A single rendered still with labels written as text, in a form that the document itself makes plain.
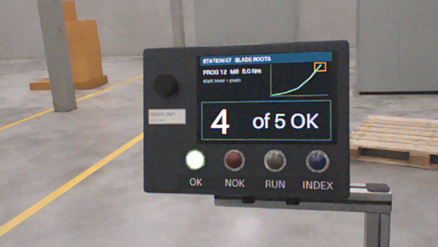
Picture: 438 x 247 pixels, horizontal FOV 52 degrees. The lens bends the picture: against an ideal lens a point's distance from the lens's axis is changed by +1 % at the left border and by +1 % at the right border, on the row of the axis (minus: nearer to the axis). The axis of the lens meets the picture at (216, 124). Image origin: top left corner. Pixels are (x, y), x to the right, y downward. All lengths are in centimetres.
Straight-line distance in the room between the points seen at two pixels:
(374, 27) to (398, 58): 52
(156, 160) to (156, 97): 8
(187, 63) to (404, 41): 600
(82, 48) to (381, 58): 515
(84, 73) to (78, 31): 76
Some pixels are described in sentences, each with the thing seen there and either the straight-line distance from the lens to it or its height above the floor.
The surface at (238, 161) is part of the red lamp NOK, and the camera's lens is 55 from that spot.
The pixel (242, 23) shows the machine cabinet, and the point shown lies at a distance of 817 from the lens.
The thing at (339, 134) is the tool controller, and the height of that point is 115.
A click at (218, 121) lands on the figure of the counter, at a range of 56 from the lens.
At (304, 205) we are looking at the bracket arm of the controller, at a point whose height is 103.
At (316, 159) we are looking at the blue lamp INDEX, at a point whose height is 112.
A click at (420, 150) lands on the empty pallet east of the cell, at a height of 14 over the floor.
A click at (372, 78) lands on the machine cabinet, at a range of 654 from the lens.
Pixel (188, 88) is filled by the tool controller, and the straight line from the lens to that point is 57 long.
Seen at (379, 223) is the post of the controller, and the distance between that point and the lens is 66.
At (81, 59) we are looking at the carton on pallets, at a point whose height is 53.
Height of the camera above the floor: 130
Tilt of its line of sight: 14 degrees down
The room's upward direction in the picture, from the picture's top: 4 degrees counter-clockwise
